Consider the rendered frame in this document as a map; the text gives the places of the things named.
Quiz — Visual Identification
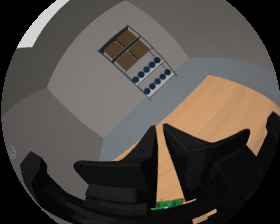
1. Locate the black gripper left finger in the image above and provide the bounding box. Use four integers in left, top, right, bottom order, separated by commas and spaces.
74, 124, 159, 208

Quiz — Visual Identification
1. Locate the green circuit board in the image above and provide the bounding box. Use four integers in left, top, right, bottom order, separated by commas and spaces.
151, 199, 182, 209

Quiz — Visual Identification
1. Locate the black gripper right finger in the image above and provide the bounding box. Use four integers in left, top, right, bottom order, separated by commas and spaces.
162, 123, 250, 202

